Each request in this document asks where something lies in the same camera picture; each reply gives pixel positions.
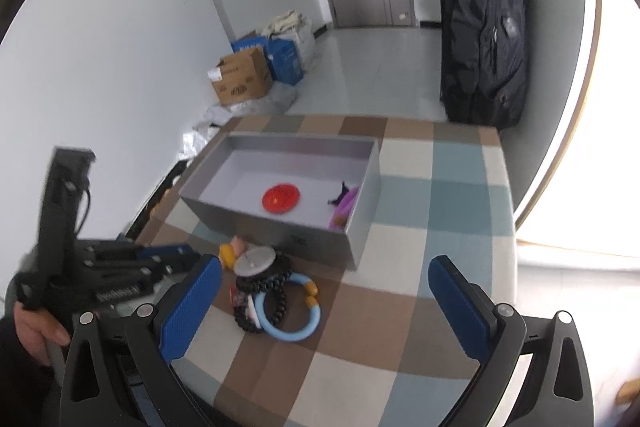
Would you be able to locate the brown cardboard carton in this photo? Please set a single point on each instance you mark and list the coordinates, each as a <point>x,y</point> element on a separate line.
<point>242,79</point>

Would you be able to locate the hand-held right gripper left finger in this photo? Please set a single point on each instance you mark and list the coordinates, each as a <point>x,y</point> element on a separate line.
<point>192,307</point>

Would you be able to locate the grey cardboard box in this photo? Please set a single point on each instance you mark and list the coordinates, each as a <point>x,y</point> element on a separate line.
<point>300,187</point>

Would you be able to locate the grey round compact mirror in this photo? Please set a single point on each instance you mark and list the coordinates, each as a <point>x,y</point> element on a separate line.
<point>255,261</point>

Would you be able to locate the silver plastic wrap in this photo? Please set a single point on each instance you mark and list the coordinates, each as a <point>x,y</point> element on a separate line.
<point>250,107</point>

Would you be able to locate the white cloth bag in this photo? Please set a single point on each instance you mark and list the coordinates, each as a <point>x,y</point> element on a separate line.
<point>290,24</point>

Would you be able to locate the black frame with holes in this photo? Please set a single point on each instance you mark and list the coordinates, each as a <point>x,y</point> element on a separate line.
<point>172,174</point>

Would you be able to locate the red round disc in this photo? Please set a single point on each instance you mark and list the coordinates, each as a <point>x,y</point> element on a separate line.
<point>281,199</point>

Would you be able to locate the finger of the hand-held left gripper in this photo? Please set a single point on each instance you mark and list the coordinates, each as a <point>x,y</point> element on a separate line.
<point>165,251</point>
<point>125,274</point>

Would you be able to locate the black backpack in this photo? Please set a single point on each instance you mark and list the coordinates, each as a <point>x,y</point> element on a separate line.
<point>480,32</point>

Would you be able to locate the blue cardboard carton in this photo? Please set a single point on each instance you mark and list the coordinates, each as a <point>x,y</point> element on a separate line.
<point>285,62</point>

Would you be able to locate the checkered tablecloth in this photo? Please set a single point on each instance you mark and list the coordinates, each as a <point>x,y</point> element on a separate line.
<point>400,157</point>

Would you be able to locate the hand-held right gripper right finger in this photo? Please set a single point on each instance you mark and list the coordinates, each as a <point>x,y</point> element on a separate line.
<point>457,307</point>

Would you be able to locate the yellow pink charm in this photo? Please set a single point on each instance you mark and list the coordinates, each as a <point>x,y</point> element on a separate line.
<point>229,254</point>

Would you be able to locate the person's left hand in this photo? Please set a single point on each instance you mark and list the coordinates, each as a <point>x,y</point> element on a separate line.
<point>35,332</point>

